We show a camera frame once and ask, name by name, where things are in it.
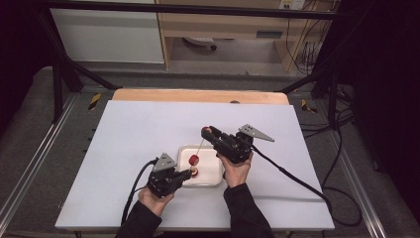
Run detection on grey chair base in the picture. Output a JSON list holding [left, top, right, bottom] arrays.
[[182, 37, 218, 52]]

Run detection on black floor cable bundle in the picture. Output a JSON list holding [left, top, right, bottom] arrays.
[[298, 83, 357, 140]]

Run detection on white cabinet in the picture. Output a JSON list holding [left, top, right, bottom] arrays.
[[49, 8, 165, 64]]

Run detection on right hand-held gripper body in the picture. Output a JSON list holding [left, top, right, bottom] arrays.
[[214, 124, 275, 165]]

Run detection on white wall socket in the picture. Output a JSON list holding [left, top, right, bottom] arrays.
[[278, 0, 306, 10]]

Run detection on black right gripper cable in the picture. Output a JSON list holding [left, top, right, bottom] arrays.
[[251, 144, 363, 228]]

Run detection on person's right hand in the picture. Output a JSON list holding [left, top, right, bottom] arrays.
[[219, 152, 254, 188]]

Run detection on wooden desk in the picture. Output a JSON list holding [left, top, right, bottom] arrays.
[[155, 0, 335, 72]]

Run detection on yellow black floor tape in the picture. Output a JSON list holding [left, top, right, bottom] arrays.
[[87, 93, 102, 111], [300, 98, 318, 114]]

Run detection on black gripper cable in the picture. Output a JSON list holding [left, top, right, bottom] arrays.
[[251, 144, 363, 228], [120, 158, 159, 226]]

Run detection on person's left hand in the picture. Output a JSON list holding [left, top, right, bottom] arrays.
[[138, 186, 175, 217]]

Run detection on wooden table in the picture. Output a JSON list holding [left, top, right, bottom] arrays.
[[112, 88, 290, 106]]

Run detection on aluminium floor rail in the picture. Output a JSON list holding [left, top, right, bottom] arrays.
[[326, 131, 388, 238], [0, 93, 79, 226]]

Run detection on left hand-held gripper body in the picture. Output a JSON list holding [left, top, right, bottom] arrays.
[[147, 152, 181, 198]]

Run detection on white square tray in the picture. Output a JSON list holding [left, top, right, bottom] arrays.
[[176, 144, 225, 188]]

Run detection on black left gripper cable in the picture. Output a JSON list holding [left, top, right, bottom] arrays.
[[120, 158, 159, 226]]

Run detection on black metal frame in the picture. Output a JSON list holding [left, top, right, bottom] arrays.
[[34, 0, 341, 131]]

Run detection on hanging black desk cables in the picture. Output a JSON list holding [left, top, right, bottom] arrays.
[[285, 0, 333, 75]]

